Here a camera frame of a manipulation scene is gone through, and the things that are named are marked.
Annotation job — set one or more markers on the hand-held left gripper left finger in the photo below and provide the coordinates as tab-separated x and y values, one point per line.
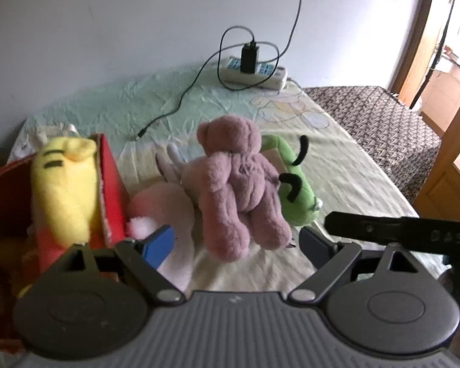
159	246

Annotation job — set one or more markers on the wooden door frame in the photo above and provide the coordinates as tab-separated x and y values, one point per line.
418	46

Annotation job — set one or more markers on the white power strip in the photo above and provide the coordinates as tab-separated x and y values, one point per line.
270	78

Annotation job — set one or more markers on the black charger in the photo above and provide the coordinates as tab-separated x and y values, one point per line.
249	59

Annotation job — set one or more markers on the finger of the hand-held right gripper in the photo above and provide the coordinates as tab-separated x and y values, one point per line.
387	230

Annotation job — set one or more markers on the red cardboard box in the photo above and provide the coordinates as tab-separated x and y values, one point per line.
111	191

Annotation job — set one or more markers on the wooden door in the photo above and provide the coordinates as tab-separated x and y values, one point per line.
444	176

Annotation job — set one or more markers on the brown patterned mattress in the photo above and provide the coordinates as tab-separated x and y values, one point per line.
387	122

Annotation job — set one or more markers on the yellow plush toy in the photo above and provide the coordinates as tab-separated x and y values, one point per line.
65	191

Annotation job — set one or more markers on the pale green printed bed sheet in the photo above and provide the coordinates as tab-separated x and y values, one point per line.
349	161

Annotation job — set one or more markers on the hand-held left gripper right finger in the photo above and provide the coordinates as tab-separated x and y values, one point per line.
309	246

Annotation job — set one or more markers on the pink teddy bear plush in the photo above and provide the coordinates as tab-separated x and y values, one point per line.
234	184

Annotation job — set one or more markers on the pink and white plush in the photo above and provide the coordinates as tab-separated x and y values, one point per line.
165	203

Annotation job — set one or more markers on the green plush toy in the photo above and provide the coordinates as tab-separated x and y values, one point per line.
301	203

